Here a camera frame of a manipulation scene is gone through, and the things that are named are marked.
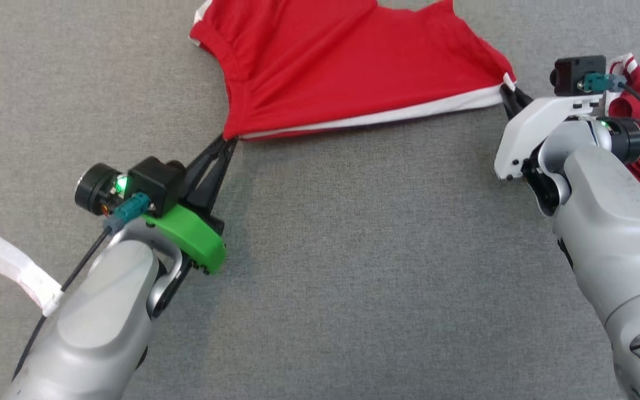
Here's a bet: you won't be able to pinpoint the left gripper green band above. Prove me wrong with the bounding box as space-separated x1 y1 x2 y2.
142 136 238 276

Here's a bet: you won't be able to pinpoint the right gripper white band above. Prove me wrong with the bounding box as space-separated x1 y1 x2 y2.
493 83 607 181

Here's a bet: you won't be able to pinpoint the red shorts with white stripe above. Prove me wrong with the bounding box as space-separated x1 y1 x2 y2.
188 0 518 141

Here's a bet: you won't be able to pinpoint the right black cable teal connector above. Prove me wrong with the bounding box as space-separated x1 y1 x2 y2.
580 72 640 137

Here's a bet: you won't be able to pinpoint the black cable teal connector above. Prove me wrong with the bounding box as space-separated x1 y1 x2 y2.
10 192 151 384
580 72 640 137

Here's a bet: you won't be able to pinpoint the left black cable teal connector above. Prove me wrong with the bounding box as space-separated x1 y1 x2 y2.
10 192 151 384

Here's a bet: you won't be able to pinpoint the white strap on left arm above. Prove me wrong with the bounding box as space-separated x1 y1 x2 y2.
0 231 64 312

